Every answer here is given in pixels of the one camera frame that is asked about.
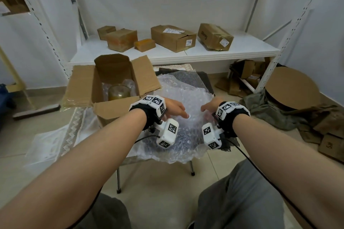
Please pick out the worn taped cardboard box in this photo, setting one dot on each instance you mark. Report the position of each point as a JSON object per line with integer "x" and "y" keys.
{"x": 121, "y": 39}

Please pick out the long labelled cardboard box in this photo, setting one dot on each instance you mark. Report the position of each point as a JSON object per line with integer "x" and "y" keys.
{"x": 172, "y": 38}

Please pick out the dark blue object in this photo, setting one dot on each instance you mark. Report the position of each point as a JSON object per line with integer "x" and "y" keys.
{"x": 5, "y": 100}

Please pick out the white plastic sheet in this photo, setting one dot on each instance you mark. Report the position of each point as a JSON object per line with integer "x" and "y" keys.
{"x": 51, "y": 143}

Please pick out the right wrist tracker with markers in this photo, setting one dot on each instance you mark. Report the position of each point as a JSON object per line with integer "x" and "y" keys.
{"x": 212, "y": 135}

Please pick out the olive green cloth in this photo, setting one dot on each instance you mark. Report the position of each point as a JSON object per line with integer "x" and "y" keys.
{"x": 271, "y": 116}

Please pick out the brown cardboard scraps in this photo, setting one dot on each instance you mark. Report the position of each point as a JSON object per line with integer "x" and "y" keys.
{"x": 322, "y": 121}

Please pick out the small printed cardboard box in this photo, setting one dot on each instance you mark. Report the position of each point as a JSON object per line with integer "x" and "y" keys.
{"x": 332, "y": 146}

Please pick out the folding table with metal legs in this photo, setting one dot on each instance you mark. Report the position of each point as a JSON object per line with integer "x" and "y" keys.
{"x": 191, "y": 168}

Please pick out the small brown cardboard box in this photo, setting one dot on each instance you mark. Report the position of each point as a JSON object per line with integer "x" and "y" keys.
{"x": 105, "y": 32}

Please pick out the person's left forearm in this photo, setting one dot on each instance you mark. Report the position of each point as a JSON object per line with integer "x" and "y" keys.
{"x": 80, "y": 164}

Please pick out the left wrist tracker with markers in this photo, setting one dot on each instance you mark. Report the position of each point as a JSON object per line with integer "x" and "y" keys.
{"x": 168, "y": 129}

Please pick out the person's left hand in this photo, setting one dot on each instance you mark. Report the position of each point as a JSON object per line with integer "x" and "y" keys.
{"x": 173, "y": 106}

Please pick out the wrist tracker with markers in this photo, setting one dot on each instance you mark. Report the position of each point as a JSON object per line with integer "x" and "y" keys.
{"x": 212, "y": 135}
{"x": 168, "y": 129}

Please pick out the round cardboard disc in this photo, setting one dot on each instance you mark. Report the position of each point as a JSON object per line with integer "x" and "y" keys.
{"x": 291, "y": 88}

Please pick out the clear bubble wrap sheet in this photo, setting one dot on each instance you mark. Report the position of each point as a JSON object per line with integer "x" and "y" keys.
{"x": 185, "y": 94}

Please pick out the person's right hand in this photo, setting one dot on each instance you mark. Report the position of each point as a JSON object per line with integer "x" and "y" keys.
{"x": 213, "y": 104}

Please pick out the glass jar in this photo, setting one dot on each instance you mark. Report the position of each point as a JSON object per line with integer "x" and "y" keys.
{"x": 118, "y": 92}

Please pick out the crumpled cardboard box with label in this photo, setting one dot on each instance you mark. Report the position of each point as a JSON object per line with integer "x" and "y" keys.
{"x": 213, "y": 36}

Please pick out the person's left fingers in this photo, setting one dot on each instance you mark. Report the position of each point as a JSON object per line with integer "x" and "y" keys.
{"x": 183, "y": 112}

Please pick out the pile of flattened cardboard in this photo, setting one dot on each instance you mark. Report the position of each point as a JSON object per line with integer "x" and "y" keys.
{"x": 248, "y": 71}

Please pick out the white metal shelf rack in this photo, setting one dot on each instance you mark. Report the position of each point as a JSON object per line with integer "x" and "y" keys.
{"x": 242, "y": 46}

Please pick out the person's right fingers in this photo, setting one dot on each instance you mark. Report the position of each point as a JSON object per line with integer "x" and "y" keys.
{"x": 207, "y": 107}

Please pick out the open cardboard box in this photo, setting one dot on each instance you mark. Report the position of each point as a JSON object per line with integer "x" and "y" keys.
{"x": 83, "y": 86}

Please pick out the person's right forearm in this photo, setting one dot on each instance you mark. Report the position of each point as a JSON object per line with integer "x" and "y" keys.
{"x": 282, "y": 156}

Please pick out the small orange flat box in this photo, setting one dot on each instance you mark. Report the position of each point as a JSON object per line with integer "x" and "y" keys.
{"x": 144, "y": 45}

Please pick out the person's grey trousers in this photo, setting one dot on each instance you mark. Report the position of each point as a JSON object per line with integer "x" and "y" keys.
{"x": 239, "y": 199}

